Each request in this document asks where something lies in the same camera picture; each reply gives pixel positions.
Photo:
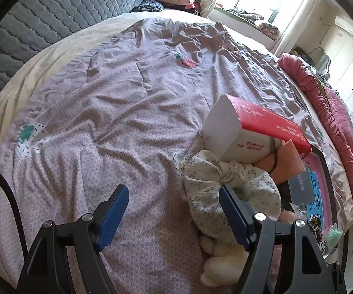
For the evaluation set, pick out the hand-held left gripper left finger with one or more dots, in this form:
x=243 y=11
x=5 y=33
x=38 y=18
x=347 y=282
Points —
x=115 y=217

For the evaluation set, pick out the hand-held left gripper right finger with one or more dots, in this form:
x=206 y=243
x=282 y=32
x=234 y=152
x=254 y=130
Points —
x=234 y=217

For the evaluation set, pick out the peach soft pad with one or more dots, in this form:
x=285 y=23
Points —
x=290 y=159

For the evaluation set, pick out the pink box with black frame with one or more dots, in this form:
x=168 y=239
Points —
x=316 y=165

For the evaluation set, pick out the red and white tissue pack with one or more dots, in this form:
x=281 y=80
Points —
x=256 y=122

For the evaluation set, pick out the green soft puff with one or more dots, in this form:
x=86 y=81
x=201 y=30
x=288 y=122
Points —
x=332 y=235

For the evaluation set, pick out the white plush toy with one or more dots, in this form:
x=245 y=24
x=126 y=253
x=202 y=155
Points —
x=222 y=257

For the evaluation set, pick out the beige round sponge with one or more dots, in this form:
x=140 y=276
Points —
x=288 y=217

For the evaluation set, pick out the grey card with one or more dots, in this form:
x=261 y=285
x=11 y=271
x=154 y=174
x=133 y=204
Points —
x=300 y=190

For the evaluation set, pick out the leopard print scrunchie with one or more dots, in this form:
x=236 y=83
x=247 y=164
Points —
x=316 y=226

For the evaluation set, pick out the lilac printed bedsheet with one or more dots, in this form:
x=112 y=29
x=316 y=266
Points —
x=118 y=98

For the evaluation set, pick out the pink quilt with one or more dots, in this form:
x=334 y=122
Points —
x=332 y=119

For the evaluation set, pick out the green striped cloth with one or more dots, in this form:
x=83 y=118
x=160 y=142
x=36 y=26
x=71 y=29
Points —
x=320 y=85

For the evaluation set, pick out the bed with beige sheet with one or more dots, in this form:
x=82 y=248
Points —
x=26 y=76

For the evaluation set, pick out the standing fan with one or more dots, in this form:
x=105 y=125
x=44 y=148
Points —
x=322 y=61

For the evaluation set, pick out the bedding on window seat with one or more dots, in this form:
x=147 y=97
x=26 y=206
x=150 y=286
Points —
x=256 y=21

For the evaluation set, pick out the dark blue patterned cloth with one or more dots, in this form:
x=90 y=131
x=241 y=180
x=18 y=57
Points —
x=149 y=6

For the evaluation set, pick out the grey quilted headboard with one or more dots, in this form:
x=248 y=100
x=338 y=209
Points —
x=57 y=6

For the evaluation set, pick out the white air conditioner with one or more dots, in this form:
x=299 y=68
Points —
x=348 y=27

